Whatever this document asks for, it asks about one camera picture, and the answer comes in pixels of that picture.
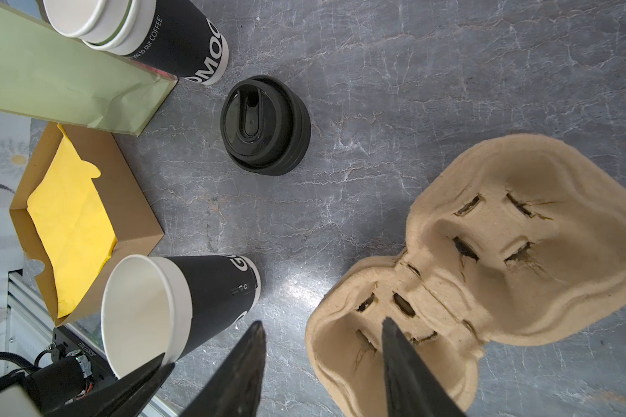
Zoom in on stack of black lids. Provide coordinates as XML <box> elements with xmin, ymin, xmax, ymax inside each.
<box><xmin>220</xmin><ymin>75</ymin><xmax>311</xmax><ymax>177</ymax></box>

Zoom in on green white paper bag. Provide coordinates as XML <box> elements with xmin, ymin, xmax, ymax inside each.
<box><xmin>0</xmin><ymin>2</ymin><xmax>177</xmax><ymax>136</ymax></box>

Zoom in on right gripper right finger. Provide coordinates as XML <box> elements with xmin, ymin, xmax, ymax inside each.
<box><xmin>382</xmin><ymin>318</ymin><xmax>465</xmax><ymax>417</ymax></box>

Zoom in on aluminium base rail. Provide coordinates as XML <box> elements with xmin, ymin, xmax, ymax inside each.
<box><xmin>5</xmin><ymin>269</ymin><xmax>55</xmax><ymax>364</ymax></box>

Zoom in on yellow napkins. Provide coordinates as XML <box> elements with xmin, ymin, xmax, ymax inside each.
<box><xmin>27</xmin><ymin>124</ymin><xmax>118</xmax><ymax>319</ymax></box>

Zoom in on black paper coffee cup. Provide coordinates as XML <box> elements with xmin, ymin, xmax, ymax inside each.
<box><xmin>101</xmin><ymin>255</ymin><xmax>262</xmax><ymax>379</ymax></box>

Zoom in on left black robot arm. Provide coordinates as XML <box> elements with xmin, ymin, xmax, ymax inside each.
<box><xmin>0</xmin><ymin>327</ymin><xmax>175</xmax><ymax>416</ymax></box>

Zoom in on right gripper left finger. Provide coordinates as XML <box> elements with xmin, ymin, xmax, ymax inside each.
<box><xmin>181</xmin><ymin>321</ymin><xmax>267</xmax><ymax>416</ymax></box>

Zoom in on brown pulp cup carrier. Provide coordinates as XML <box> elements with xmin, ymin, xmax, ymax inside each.
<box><xmin>305</xmin><ymin>134</ymin><xmax>626</xmax><ymax>416</ymax></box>

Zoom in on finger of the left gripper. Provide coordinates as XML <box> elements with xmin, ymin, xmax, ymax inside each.
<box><xmin>46</xmin><ymin>354</ymin><xmax>175</xmax><ymax>417</ymax></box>

